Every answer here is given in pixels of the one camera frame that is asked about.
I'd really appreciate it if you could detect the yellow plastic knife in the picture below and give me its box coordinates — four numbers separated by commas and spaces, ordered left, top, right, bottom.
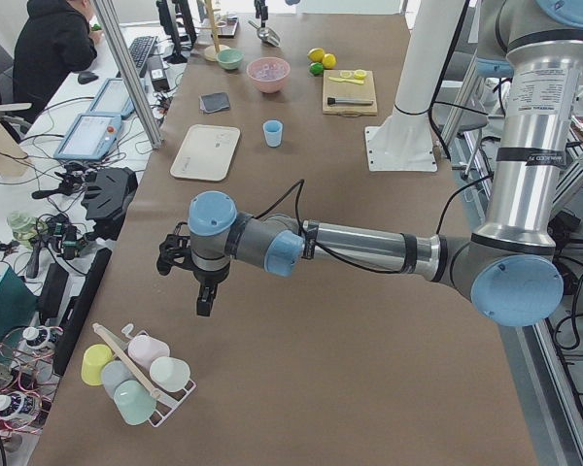
327, 76, 365, 85

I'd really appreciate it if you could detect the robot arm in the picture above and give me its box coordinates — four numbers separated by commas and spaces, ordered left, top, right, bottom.
188, 1, 583, 327

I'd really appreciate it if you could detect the pink plastic cup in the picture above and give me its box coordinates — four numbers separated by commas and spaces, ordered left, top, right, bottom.
127, 334, 170, 371

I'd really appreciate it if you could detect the yellow plastic cup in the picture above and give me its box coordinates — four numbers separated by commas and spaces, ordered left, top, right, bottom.
81, 344, 114, 386

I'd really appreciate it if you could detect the green lime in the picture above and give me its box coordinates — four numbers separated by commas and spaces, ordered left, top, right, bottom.
309, 62, 325, 76

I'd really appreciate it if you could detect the yellow lemon back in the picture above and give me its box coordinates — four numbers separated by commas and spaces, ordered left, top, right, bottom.
307, 48, 326, 62

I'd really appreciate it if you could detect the metal ice scoop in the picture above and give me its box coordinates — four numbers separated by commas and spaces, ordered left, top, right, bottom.
248, 19, 281, 47

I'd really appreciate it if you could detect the yellow lemon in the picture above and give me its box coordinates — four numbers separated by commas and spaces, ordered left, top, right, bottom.
307, 48, 326, 62
321, 53, 337, 69

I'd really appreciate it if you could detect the wooden cutting board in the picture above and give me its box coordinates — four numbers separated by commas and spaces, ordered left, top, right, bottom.
322, 70, 378, 116

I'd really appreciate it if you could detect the mint green bowl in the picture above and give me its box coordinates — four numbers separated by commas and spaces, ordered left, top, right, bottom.
217, 48, 244, 71

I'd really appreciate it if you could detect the grey folded cloth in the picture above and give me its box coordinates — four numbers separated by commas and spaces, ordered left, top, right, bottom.
199, 92, 230, 114

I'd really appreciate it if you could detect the blue paper cup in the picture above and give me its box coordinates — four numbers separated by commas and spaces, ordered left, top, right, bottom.
262, 119, 284, 148

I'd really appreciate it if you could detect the black keyboard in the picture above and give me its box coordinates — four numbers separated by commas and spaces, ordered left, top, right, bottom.
128, 36, 157, 78

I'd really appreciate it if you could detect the cream rabbit tray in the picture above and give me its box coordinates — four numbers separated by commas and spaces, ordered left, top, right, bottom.
170, 124, 241, 182

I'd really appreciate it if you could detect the blue teach pendant tablet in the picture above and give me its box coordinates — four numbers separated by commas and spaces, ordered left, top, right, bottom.
53, 112, 122, 161

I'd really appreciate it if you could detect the wooden cup tree stand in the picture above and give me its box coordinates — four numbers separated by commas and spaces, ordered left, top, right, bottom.
198, 0, 229, 62

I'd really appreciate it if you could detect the pale green plastic cup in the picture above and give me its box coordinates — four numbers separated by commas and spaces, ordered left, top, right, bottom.
149, 356, 191, 392

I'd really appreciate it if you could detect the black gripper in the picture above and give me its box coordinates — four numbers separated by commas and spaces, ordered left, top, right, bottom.
192, 265, 229, 316
254, 0, 267, 15

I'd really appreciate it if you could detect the steel muddler black tip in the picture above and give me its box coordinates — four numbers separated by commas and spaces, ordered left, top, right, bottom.
326, 97, 374, 106

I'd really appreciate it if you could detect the person in black hoodie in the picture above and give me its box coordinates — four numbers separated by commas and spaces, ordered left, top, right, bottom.
13, 0, 99, 121

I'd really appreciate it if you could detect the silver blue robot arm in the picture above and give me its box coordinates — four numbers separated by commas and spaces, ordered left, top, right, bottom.
253, 0, 299, 15

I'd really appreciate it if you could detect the yellow lemon front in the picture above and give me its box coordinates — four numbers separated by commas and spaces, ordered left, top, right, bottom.
321, 53, 337, 69

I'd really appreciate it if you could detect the lemon slice near edge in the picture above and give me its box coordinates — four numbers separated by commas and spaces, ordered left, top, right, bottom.
353, 69, 367, 81

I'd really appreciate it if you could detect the wine glass rack tray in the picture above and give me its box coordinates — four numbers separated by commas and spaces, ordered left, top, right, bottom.
212, 15, 239, 39

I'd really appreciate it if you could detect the teal plastic cup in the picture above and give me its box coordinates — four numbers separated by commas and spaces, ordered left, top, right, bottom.
113, 380, 156, 425

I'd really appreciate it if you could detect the grey plastic cup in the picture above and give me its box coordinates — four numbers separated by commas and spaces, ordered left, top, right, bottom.
101, 359, 133, 399

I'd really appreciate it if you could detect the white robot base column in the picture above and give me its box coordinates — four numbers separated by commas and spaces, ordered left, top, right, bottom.
365, 0, 468, 172

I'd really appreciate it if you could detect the white wire cup rack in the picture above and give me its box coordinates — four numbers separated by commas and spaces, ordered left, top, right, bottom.
118, 324, 196, 427

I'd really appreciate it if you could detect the pink bowl of ice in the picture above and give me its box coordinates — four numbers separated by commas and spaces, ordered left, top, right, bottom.
246, 56, 291, 94

